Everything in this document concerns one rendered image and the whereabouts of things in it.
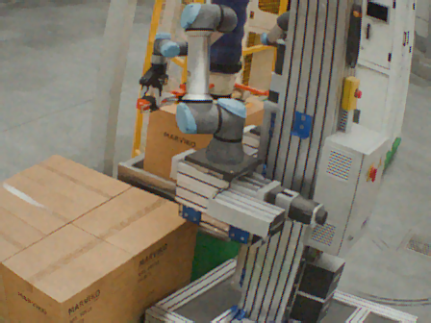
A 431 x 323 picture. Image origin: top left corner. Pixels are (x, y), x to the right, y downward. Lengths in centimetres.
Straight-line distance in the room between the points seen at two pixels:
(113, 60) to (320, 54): 214
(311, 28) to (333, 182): 62
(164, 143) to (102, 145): 118
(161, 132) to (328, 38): 130
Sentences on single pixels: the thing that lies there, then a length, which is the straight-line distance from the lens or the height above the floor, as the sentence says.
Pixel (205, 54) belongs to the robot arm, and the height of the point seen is 145.
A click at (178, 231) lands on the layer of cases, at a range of 317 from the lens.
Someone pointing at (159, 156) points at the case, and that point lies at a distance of 348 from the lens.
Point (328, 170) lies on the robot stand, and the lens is 254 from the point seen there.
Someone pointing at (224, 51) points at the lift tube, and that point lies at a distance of 341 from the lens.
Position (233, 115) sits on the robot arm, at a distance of 255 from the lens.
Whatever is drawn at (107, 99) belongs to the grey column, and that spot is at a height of 67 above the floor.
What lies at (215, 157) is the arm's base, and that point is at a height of 106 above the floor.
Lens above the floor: 202
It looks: 22 degrees down
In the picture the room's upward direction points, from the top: 9 degrees clockwise
